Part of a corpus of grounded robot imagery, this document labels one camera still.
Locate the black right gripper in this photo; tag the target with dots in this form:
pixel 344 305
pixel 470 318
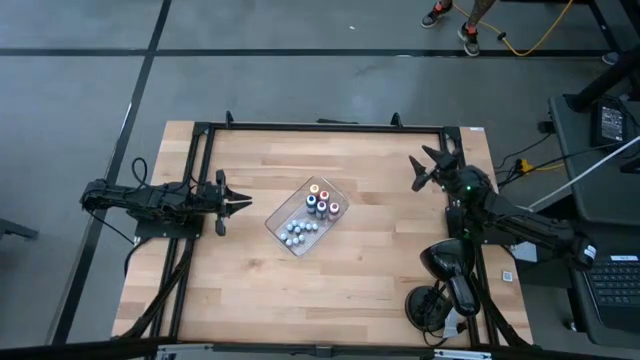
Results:
pixel 465 182

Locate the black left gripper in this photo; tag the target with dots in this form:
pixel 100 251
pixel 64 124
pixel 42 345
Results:
pixel 220 205

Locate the blue food coloring bottle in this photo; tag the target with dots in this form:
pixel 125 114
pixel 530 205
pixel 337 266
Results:
pixel 311 201

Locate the yellow food coloring bottle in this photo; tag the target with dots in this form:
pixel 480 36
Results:
pixel 314 189

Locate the purple food coloring bottle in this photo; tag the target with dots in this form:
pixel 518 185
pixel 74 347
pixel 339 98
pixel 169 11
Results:
pixel 321 206

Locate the orange food coloring bottle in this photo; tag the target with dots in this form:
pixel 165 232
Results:
pixel 324 195

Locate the pink food coloring bottle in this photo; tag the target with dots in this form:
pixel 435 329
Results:
pixel 333 207

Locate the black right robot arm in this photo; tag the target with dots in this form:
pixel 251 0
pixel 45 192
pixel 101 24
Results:
pixel 530 225

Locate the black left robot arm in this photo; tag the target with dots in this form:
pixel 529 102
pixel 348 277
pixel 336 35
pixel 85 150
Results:
pixel 145 200

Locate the clear plastic bin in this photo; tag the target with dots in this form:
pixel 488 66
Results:
pixel 280 220

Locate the yellow plug connector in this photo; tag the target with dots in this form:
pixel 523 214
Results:
pixel 525 166

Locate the black desk lamp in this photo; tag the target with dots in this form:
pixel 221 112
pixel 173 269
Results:
pixel 450 260

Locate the person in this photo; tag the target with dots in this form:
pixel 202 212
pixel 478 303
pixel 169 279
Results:
pixel 611 58
pixel 470 42

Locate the white code sticker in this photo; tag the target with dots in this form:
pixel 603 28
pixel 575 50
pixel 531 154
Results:
pixel 508 276

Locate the white pole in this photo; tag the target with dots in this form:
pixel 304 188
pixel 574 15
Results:
pixel 585 172

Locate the dark grey side desk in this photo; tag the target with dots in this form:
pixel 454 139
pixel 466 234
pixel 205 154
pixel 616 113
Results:
pixel 600 195

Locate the black rig crossbar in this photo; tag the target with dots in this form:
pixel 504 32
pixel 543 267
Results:
pixel 100 350

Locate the black keyboard desk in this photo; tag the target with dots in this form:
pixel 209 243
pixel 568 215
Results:
pixel 585 320

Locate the black keyboard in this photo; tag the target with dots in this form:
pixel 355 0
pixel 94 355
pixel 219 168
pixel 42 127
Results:
pixel 615 285

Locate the black chair base leg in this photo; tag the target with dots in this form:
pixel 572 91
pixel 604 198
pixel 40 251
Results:
pixel 17 230

